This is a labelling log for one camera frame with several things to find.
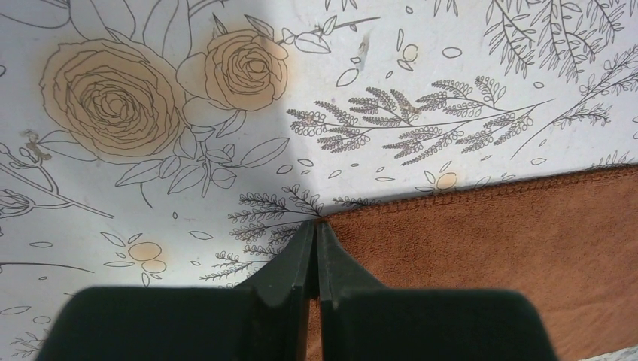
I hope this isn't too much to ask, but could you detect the floral patterned table mat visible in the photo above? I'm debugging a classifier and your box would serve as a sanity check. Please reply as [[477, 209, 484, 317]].
[[1, 1, 637, 360]]

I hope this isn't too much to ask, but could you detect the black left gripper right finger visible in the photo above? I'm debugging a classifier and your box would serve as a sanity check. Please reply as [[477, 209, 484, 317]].
[[317, 223, 557, 360]]

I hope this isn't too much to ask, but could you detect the brown towel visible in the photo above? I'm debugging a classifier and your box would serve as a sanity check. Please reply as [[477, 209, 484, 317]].
[[325, 165, 637, 360]]

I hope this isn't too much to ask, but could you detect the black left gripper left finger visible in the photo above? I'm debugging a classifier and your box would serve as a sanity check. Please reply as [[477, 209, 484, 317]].
[[38, 221, 314, 360]]

